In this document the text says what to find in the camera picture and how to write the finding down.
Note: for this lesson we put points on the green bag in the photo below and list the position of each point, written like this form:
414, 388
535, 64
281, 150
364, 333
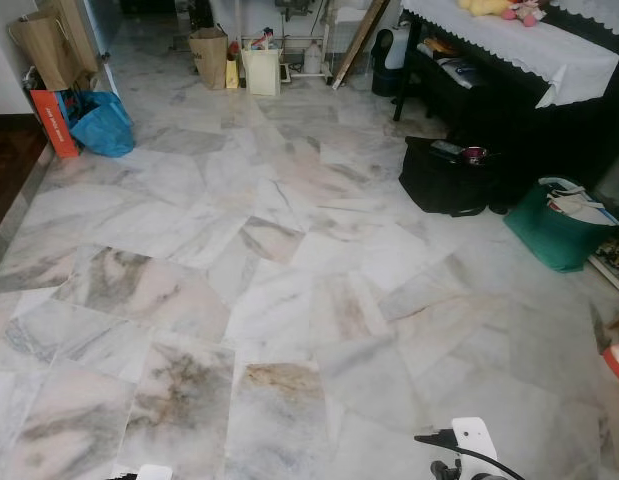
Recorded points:
549, 235

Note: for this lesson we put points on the black piano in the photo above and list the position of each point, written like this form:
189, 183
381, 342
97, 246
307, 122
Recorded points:
549, 130

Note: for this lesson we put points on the red metal cup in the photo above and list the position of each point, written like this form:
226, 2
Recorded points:
474, 155

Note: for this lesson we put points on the black fabric bag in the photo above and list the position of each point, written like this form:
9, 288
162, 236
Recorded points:
444, 185

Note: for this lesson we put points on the white lace cloth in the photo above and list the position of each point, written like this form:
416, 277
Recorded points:
509, 50

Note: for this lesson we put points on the pink plush toy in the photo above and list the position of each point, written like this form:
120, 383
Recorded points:
527, 10

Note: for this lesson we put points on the yellow plush toy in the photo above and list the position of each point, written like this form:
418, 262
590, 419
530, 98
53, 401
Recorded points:
484, 6

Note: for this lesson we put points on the black plastic bin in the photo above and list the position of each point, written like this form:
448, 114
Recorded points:
384, 65

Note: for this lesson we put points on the wooden plank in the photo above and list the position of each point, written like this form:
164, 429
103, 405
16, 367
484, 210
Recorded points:
359, 40

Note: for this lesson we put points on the white plastic jug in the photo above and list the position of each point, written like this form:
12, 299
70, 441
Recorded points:
312, 58

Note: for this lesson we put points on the white paper bag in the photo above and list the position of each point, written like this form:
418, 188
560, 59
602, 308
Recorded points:
261, 72

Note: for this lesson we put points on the small brown paper bag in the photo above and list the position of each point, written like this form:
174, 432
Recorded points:
209, 58

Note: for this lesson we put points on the blue plastic bag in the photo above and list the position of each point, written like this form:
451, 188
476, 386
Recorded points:
104, 125

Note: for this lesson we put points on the orange cardboard box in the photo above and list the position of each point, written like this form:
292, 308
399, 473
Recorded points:
51, 120

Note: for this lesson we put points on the large brown paper bag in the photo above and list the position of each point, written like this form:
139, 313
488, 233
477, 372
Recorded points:
51, 45

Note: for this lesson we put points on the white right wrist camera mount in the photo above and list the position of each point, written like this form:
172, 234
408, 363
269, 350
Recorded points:
474, 445

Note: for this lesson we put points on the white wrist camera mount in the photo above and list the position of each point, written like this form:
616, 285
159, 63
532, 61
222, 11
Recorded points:
154, 473
474, 445

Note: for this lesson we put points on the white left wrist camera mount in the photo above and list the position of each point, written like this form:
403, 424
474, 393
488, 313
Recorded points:
154, 473

